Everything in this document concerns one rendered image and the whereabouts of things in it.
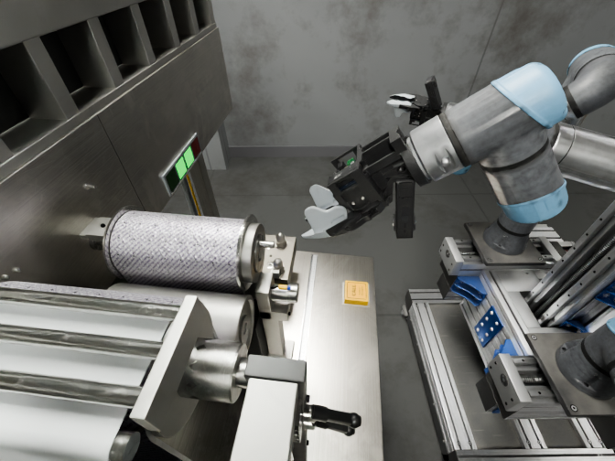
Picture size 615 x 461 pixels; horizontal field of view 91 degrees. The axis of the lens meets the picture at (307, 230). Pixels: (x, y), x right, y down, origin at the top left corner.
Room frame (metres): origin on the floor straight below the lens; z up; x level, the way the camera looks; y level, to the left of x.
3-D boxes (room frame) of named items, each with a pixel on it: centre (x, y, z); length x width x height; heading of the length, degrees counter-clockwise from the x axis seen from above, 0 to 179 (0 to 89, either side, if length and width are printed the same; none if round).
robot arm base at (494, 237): (0.82, -0.78, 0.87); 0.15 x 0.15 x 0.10
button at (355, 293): (0.52, -0.15, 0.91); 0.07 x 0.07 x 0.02; 84
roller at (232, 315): (0.28, 0.24, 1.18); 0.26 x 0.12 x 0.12; 84
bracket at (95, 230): (0.42, 0.40, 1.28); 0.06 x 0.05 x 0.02; 84
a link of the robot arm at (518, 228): (0.83, -0.78, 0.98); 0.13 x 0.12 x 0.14; 155
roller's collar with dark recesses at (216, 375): (0.14, 0.11, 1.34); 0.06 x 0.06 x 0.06; 84
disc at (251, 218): (0.39, 0.11, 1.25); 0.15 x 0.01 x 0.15; 174
